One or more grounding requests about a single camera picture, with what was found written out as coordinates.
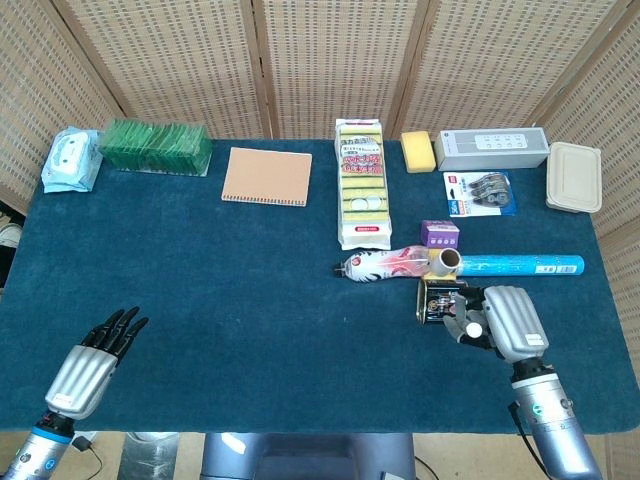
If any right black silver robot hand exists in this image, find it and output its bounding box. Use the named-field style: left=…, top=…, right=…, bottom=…
left=442, top=285, right=550, bottom=365

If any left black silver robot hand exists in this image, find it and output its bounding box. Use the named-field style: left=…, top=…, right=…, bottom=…
left=44, top=305, right=150, bottom=421

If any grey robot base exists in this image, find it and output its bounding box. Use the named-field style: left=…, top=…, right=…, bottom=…
left=199, top=432, right=417, bottom=480

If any light blue cylinder tube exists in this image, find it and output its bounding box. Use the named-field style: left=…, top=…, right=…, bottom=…
left=457, top=253, right=585, bottom=279

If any black luncheon meat can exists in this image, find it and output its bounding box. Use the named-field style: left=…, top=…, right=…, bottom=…
left=415, top=278, right=470, bottom=326

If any small purple box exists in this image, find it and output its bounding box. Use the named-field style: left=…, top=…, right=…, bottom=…
left=420, top=219, right=461, bottom=250

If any correction tape blister pack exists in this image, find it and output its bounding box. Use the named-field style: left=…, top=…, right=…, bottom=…
left=442, top=171, right=520, bottom=219

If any plastic bottle red white label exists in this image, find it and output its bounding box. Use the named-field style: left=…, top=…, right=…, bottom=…
left=332, top=244, right=434, bottom=284

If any beige lidded lunch container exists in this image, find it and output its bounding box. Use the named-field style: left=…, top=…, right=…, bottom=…
left=545, top=141, right=603, bottom=215

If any white shoe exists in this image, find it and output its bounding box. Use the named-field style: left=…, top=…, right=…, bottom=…
left=0, top=223, right=24, bottom=256

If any white power strip box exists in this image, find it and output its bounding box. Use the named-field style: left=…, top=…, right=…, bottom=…
left=433, top=127, right=550, bottom=172

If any dark blue table mat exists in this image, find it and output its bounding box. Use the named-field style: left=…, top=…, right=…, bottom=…
left=0, top=138, right=640, bottom=435

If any yellow sponge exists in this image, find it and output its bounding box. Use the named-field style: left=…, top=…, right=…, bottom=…
left=400, top=130, right=436, bottom=174

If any yellow sponge multipack bag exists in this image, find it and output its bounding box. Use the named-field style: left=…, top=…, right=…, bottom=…
left=334, top=118, right=393, bottom=251

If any light blue wet wipes pack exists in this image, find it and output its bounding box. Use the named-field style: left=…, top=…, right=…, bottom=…
left=41, top=126, right=104, bottom=195

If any clear box of green packets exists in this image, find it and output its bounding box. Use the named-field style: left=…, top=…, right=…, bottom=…
left=97, top=118, right=214, bottom=177

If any brown spiral notebook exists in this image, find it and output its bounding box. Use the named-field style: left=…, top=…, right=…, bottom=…
left=221, top=146, right=313, bottom=207

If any woven folding screen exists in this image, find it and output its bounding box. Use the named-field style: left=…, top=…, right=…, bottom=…
left=0, top=0, right=640, bottom=241

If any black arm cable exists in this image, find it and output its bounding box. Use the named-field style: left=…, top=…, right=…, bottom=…
left=507, top=401, right=549, bottom=474

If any shiny metal post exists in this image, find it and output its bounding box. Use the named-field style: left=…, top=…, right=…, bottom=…
left=119, top=432, right=180, bottom=480

